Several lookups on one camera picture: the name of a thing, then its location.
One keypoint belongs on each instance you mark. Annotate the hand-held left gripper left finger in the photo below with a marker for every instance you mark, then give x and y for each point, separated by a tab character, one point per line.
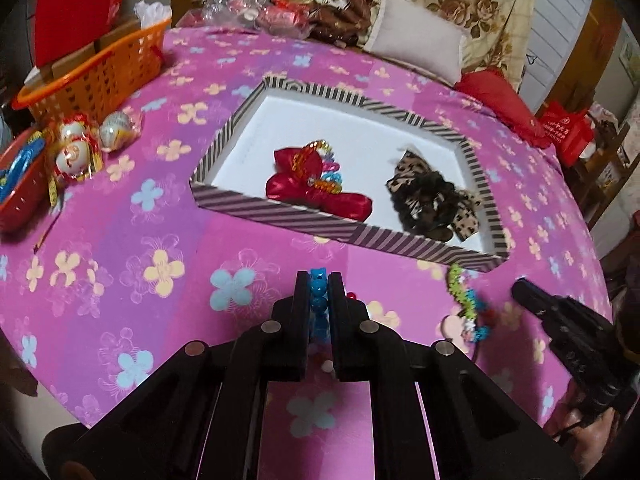
300	312

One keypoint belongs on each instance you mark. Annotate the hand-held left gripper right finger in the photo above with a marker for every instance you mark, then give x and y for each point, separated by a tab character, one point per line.
339	312

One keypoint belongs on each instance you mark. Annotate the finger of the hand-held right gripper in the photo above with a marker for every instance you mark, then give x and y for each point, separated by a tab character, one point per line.
530	297

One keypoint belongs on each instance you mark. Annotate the striped cardboard box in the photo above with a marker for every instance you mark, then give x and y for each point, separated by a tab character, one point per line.
280	212

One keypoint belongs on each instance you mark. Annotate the red satin hair bow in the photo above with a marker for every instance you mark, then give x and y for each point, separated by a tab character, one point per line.
292	182

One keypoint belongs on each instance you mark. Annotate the leopard print hair bow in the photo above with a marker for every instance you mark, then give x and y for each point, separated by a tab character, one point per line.
425	195

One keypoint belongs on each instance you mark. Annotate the wooden chair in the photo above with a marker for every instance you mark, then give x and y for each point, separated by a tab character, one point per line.
607	170

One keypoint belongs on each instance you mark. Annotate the red printed bag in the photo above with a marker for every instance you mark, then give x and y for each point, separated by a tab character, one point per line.
565	132

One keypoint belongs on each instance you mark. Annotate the red cushion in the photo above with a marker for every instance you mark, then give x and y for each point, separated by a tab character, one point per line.
505	105

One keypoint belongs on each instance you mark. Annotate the white printed egg ornament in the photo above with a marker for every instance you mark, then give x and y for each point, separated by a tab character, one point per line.
115	131

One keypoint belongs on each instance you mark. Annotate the thin red stick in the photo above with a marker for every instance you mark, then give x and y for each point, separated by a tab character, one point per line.
46	234

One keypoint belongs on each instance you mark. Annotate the white red egg ornament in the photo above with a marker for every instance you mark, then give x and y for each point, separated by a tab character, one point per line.
72	131
74	159

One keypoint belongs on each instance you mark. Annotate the wrapped toy eggs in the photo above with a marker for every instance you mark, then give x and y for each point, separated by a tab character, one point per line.
54	192

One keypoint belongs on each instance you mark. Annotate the white pillow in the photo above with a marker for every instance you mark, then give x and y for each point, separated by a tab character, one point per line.
415	35

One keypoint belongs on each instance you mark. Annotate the brown floral cloth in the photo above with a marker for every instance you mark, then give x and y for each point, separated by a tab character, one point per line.
340	22

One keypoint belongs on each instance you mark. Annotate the red plastic colander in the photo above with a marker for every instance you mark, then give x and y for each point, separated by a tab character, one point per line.
22	205

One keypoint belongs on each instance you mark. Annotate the clear plastic bag of packets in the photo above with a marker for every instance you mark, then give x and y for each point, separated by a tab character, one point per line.
260	15

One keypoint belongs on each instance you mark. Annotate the beige floral quilt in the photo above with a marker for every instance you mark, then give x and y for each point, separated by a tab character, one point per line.
480	0

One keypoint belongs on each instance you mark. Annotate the orange plastic basket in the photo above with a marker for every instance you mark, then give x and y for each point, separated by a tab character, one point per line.
95	77

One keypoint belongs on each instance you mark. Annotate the blue plastic bag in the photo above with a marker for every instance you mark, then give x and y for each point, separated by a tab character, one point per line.
20	165

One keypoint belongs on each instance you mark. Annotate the brown cardboard box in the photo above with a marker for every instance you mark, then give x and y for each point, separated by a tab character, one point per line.
120	32
75	62

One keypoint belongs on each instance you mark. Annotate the white tissue paper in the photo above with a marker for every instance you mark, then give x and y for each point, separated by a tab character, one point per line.
152	12

